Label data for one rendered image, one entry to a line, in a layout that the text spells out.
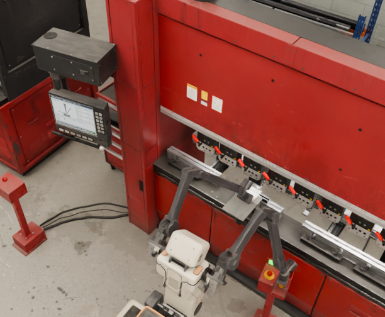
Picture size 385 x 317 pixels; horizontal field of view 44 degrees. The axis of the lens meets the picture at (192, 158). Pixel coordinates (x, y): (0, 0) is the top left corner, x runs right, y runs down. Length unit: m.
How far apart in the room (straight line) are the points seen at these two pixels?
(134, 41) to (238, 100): 0.75
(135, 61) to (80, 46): 0.37
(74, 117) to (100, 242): 1.44
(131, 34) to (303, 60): 1.10
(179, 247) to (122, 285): 1.53
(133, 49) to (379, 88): 1.53
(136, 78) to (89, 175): 2.01
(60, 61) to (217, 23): 1.08
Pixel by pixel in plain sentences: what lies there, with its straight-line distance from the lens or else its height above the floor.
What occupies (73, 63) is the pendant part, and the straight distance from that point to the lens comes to 3.25.
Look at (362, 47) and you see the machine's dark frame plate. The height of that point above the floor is 2.30.
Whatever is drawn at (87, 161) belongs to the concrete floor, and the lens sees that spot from 5.23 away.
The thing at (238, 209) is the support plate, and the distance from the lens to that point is 3.44.
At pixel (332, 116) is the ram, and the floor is 1.96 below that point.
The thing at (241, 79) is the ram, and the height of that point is 1.93.
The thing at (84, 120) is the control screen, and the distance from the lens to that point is 3.48.
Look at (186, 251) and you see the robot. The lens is 2.79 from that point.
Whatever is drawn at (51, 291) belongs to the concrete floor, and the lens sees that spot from 4.33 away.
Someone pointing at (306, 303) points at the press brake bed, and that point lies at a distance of 3.92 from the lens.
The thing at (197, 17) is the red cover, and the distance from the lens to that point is 2.97.
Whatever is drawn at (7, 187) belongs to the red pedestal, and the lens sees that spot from 4.05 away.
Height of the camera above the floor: 3.65
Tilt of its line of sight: 45 degrees down
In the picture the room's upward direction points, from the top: 2 degrees clockwise
